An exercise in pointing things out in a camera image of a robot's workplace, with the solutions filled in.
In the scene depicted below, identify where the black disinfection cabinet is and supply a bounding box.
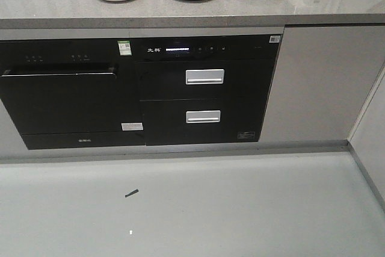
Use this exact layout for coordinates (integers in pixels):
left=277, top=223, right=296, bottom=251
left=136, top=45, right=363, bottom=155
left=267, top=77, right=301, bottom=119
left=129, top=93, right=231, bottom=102
left=131, top=34, right=280, bottom=146

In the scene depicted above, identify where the white sticker on dishwasher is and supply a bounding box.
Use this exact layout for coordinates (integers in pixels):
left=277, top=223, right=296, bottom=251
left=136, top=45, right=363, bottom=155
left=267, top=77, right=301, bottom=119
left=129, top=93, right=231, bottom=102
left=121, top=122, right=143, bottom=131

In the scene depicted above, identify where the green white energy label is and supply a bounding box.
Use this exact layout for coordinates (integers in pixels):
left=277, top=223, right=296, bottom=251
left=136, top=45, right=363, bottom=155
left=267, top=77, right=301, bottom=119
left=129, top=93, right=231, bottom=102
left=117, top=40, right=132, bottom=56

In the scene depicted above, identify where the black tape strip far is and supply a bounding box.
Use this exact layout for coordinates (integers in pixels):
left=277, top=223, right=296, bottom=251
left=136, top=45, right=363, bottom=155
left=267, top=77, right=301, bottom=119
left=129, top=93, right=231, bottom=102
left=125, top=189, right=139, bottom=198

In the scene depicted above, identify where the QR code sticker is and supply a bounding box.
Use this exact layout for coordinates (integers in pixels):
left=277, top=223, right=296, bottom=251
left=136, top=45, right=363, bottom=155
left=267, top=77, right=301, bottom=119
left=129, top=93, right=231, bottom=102
left=269, top=35, right=281, bottom=43

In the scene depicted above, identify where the black built-in dishwasher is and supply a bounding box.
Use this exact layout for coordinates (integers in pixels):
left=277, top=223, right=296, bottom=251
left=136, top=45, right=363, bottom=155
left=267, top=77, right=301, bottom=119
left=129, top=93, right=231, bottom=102
left=1, top=39, right=145, bottom=150

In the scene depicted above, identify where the lower silver drawer handle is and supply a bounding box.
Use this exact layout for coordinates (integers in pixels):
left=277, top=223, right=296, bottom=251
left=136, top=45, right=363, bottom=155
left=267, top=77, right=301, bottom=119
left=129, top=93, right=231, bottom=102
left=185, top=110, right=221, bottom=123

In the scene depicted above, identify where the silver drawer handle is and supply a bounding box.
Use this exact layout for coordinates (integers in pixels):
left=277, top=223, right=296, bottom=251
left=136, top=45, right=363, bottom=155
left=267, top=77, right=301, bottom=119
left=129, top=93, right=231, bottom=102
left=185, top=110, right=221, bottom=123
left=185, top=69, right=225, bottom=85

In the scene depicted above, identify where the upper silver drawer handle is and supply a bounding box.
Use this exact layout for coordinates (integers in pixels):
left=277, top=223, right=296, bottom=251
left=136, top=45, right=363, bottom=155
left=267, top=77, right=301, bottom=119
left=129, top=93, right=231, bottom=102
left=185, top=69, right=225, bottom=85

